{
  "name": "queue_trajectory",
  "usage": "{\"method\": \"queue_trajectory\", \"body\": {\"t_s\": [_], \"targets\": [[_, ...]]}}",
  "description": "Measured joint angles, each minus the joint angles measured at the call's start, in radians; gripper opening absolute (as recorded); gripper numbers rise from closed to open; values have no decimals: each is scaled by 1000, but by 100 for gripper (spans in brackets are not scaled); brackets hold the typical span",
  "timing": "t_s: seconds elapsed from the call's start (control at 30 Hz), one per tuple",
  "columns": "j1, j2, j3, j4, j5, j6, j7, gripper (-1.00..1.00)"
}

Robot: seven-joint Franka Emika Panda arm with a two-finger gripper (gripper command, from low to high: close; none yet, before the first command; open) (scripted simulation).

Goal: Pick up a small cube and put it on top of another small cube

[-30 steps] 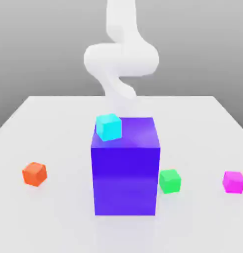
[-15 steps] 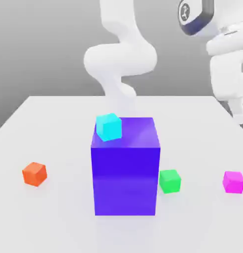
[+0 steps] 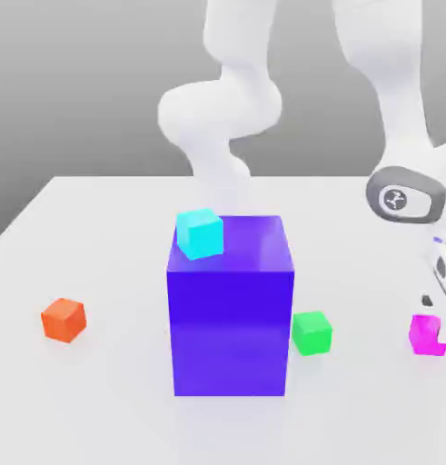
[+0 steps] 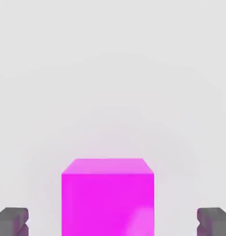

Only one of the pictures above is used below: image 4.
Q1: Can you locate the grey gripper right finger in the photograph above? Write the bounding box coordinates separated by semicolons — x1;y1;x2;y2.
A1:
197;207;226;236

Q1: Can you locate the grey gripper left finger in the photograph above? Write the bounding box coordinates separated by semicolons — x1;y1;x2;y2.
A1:
0;207;29;236

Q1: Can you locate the small magenta cube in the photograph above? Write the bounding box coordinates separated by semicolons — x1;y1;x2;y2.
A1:
61;158;155;236

